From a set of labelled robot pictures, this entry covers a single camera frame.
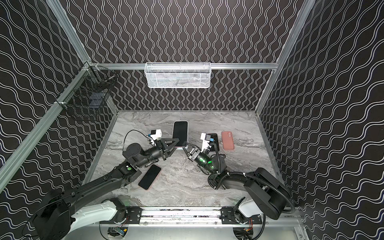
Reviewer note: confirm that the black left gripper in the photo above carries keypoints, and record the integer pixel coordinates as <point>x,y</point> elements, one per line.
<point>162,147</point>

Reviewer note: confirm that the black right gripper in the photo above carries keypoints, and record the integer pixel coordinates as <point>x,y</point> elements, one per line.
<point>193,153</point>

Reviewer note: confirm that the black smartphone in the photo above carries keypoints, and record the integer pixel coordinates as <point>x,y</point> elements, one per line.
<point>214,139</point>

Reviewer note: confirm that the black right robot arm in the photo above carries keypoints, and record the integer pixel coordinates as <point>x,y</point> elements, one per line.
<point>267,195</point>

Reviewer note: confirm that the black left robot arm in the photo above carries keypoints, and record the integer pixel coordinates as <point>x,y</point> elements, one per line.
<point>54,217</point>

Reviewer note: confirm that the black phone pink case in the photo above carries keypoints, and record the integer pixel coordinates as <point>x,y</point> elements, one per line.
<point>149,177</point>

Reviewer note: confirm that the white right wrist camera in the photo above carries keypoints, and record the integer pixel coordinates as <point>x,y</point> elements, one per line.
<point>206,141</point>

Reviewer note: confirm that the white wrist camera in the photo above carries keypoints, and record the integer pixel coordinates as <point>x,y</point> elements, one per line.
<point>206,141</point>
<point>155,135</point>

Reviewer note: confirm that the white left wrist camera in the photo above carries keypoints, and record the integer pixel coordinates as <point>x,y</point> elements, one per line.
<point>155,135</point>

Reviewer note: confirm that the white wire basket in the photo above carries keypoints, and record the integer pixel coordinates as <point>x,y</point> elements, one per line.
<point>178,75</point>

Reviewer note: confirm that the aluminium front rail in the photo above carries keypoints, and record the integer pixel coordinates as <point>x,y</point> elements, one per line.
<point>156,217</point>

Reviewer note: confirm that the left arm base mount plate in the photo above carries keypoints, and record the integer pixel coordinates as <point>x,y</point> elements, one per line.
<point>131,215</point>

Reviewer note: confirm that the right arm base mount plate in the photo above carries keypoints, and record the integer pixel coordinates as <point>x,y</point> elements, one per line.
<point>230,216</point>

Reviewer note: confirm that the black wire basket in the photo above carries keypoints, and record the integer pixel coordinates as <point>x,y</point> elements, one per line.
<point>88,101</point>

